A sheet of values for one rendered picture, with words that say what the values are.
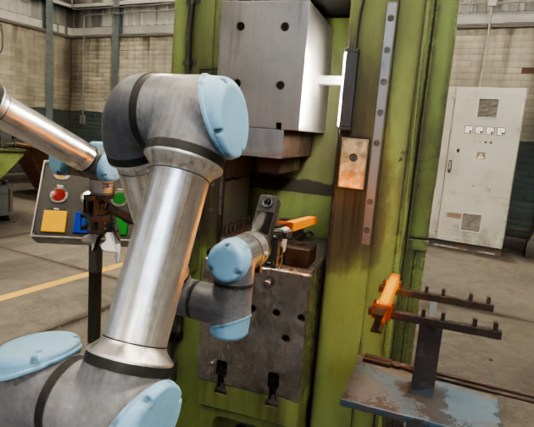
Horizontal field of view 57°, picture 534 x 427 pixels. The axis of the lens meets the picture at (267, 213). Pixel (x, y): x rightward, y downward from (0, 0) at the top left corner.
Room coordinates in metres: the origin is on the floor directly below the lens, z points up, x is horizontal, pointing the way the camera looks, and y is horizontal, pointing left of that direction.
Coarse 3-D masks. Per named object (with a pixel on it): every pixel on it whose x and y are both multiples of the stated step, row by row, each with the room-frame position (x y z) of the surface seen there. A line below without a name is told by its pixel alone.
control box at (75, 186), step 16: (48, 160) 1.70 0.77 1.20; (48, 176) 1.67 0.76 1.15; (48, 192) 1.64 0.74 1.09; (80, 192) 1.66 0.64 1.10; (48, 208) 1.61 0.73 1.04; (64, 208) 1.62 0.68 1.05; (80, 208) 1.63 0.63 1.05; (128, 208) 1.65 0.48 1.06; (32, 224) 1.58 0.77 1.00; (128, 224) 1.63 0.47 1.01; (48, 240) 1.59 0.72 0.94; (64, 240) 1.59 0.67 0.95; (80, 240) 1.59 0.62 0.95; (128, 240) 1.60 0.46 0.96
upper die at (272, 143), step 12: (252, 132) 1.65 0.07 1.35; (264, 132) 1.63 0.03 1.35; (276, 132) 1.62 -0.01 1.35; (288, 132) 1.67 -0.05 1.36; (300, 132) 1.82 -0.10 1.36; (312, 132) 2.01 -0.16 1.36; (252, 144) 1.65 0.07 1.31; (264, 144) 1.63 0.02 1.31; (276, 144) 1.62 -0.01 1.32; (288, 144) 1.68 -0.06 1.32; (300, 144) 1.84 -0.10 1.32; (252, 156) 1.65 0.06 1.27; (264, 156) 1.63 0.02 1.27; (276, 156) 1.62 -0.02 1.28; (288, 156) 1.69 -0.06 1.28; (300, 156) 1.85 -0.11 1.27
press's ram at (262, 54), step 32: (224, 32) 1.68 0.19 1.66; (256, 32) 1.65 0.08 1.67; (288, 32) 1.62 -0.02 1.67; (320, 32) 1.78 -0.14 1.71; (224, 64) 1.68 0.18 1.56; (256, 64) 1.65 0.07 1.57; (288, 64) 1.62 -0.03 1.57; (320, 64) 1.82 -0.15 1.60; (256, 96) 1.65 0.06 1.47; (288, 96) 1.61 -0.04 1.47; (320, 96) 1.87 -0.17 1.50; (288, 128) 1.61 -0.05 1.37; (320, 128) 1.92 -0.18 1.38
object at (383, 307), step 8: (392, 280) 1.39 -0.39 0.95; (384, 288) 1.31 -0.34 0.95; (392, 288) 1.32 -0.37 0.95; (384, 296) 1.25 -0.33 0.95; (392, 296) 1.26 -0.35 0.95; (376, 304) 1.14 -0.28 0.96; (384, 304) 1.18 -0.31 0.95; (376, 312) 1.09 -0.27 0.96; (384, 312) 1.09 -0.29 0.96; (376, 320) 1.07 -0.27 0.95; (384, 320) 1.14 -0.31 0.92; (376, 328) 1.07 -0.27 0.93
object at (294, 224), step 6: (306, 216) 1.50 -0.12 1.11; (312, 216) 1.52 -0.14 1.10; (276, 222) 1.18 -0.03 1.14; (282, 222) 1.20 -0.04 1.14; (288, 222) 1.19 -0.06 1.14; (294, 222) 1.27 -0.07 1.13; (300, 222) 1.31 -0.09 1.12; (306, 222) 1.38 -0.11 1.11; (312, 222) 1.46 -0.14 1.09; (276, 228) 1.11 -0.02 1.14; (294, 228) 1.25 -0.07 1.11; (300, 228) 1.32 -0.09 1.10
